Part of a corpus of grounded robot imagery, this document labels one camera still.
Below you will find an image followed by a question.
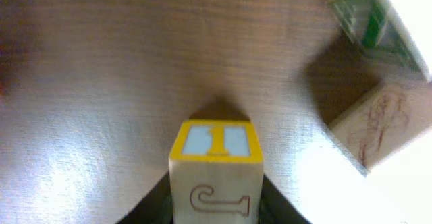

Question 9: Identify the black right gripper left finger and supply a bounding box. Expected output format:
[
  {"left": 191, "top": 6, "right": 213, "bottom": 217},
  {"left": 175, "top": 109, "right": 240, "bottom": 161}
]
[{"left": 117, "top": 172, "right": 173, "bottom": 224}]

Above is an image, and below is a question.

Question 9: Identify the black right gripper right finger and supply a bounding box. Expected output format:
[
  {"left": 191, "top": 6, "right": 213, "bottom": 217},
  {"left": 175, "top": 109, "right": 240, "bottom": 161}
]
[{"left": 259, "top": 175, "right": 310, "bottom": 224}]

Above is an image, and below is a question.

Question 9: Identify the yellow number 1 block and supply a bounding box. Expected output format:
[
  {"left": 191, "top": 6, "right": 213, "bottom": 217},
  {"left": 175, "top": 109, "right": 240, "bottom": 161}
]
[{"left": 169, "top": 119, "right": 264, "bottom": 224}]

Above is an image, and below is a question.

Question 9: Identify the wooden block near green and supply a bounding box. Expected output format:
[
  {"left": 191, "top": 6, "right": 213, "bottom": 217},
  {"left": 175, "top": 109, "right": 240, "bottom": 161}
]
[{"left": 329, "top": 82, "right": 431, "bottom": 177}]

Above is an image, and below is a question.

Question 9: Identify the green letter B block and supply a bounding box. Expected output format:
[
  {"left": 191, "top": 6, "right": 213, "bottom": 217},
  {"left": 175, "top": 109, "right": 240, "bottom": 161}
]
[{"left": 327, "top": 0, "right": 431, "bottom": 82}]

